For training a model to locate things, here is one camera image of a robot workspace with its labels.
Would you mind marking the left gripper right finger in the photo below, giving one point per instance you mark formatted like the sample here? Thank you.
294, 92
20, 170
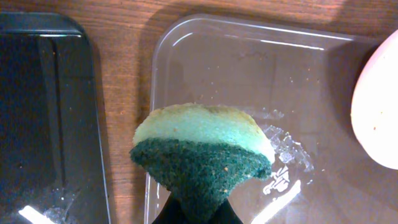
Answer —
226, 215

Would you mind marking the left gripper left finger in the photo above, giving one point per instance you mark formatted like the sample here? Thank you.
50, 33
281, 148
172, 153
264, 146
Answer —
171, 213

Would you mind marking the green scrubbing sponge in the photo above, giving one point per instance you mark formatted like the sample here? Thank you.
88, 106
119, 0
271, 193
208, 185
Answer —
200, 153

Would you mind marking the white plate top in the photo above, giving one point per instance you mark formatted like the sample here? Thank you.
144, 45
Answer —
374, 105

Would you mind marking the black plastic tray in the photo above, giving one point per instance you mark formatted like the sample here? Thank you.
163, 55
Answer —
52, 168

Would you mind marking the brown plastic serving tray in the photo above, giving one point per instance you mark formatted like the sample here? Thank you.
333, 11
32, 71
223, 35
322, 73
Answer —
297, 84

